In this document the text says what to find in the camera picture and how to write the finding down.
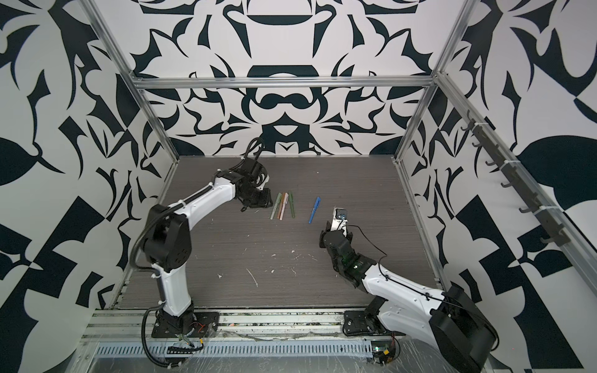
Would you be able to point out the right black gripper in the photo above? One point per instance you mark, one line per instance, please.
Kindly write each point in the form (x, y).
(323, 243)

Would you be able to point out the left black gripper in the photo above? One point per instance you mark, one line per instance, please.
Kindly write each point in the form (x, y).
(265, 201)

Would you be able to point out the light green pen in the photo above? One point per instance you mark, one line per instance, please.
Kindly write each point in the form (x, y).
(274, 212)

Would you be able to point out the pink pen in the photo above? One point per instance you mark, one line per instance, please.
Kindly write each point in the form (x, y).
(284, 205)

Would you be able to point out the dark green pen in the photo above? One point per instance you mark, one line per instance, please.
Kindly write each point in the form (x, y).
(291, 204)

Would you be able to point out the blue pen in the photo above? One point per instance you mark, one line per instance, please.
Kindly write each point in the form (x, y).
(314, 209)

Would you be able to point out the orange pen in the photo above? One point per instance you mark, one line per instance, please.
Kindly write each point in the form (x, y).
(280, 205)

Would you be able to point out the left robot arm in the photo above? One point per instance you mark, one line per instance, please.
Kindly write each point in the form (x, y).
(164, 246)

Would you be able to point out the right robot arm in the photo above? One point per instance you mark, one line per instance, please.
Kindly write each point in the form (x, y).
(446, 320)

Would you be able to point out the white paper strip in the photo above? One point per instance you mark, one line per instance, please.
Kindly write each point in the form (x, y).
(252, 277)

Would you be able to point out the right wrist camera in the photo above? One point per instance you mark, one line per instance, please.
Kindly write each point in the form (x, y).
(340, 220)

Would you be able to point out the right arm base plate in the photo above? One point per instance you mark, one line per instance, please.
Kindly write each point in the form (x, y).
(357, 322)

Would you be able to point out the white cable duct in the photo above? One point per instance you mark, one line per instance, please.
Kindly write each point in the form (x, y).
(288, 348)

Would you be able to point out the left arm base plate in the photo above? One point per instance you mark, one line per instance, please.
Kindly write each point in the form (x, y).
(194, 325)

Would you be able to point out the aluminium front rail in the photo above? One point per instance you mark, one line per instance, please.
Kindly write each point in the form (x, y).
(124, 325)

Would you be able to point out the wall hook rack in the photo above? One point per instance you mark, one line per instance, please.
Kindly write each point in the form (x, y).
(519, 179)

